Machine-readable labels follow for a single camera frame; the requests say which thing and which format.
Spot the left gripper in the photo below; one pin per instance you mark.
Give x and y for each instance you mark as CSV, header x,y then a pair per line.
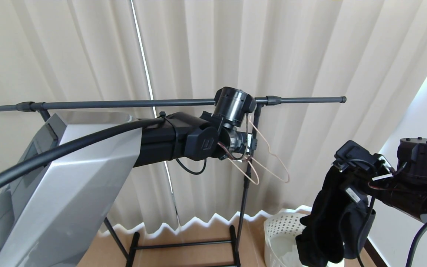
x,y
241,144

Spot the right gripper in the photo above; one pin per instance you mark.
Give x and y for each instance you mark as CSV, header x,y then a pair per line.
x,y
358,185

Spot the black garment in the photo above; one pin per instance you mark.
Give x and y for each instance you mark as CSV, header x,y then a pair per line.
x,y
328,230

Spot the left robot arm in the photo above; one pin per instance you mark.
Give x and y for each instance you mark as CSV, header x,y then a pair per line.
x,y
69,185

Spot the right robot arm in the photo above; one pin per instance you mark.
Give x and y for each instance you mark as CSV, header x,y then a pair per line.
x,y
421,159

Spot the pink clothes hanger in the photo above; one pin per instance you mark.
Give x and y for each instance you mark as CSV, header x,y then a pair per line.
x,y
280,164
243,171

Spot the white laundry basket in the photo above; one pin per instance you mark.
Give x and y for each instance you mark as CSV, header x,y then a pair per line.
x,y
280,224

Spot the black clothes rack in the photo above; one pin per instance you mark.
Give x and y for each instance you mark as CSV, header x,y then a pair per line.
x,y
124,104

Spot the white garment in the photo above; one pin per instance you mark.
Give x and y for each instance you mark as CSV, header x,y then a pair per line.
x,y
285,256

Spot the beige curtain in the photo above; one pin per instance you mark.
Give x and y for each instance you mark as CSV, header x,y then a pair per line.
x,y
310,55

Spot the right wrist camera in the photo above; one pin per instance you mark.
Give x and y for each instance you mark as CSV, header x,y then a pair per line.
x,y
354,155

